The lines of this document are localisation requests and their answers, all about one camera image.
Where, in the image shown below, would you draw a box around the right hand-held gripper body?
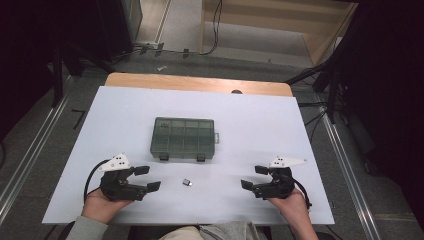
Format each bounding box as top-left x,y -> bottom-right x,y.
252,155 -> 308,201

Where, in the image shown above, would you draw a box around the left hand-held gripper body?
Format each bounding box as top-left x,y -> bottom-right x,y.
97,153 -> 149,202

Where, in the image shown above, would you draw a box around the translucent green compartment box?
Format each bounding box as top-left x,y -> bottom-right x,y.
149,116 -> 220,163

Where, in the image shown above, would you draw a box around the person's left hand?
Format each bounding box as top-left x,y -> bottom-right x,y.
81,188 -> 134,225

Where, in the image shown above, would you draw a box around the person's right hand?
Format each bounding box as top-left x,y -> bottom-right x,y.
266,189 -> 313,228

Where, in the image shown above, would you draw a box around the white table cover sheet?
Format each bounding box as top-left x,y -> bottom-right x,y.
42,85 -> 335,226

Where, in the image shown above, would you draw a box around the person's grey clothing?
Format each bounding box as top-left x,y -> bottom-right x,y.
159,220 -> 268,240

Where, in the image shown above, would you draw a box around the wooden table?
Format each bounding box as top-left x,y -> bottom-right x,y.
104,72 -> 294,98

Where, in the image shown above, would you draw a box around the black metal stand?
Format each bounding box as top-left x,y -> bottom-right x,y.
49,41 -> 116,108
284,54 -> 346,125

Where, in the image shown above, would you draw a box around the wooden shelf unit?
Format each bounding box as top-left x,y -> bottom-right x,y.
199,0 -> 360,68

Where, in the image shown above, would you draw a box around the dark cabinet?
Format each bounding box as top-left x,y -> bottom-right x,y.
96,0 -> 144,63

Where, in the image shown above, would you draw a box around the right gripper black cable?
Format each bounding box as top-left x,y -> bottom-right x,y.
292,178 -> 313,210

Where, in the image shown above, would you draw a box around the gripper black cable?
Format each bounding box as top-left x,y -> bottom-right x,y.
292,178 -> 313,210
83,159 -> 113,204

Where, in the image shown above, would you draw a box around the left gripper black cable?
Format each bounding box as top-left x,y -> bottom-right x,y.
83,159 -> 113,204

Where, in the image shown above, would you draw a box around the metal floor rail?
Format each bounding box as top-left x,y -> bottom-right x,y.
319,105 -> 383,240
0,74 -> 75,225

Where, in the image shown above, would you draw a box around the black floor cables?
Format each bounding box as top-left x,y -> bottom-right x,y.
297,100 -> 330,145

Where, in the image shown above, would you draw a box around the hanging black cable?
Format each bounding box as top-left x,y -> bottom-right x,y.
199,0 -> 224,56

